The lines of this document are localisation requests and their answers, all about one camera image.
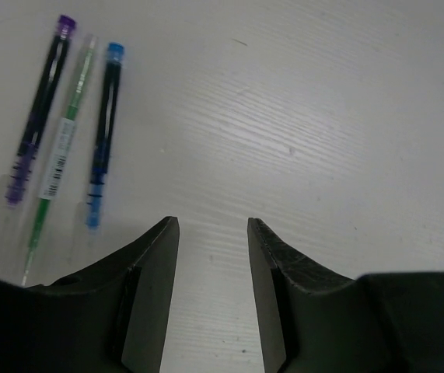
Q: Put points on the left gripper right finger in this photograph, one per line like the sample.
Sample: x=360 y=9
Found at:
x=312 y=319

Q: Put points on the light blue cap pen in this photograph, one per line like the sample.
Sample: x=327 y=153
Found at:
x=104 y=134

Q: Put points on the purple pen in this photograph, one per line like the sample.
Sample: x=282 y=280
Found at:
x=37 y=119

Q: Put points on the green pen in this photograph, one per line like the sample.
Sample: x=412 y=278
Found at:
x=60 y=146

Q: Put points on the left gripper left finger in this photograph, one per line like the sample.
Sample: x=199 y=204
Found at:
x=111 y=316

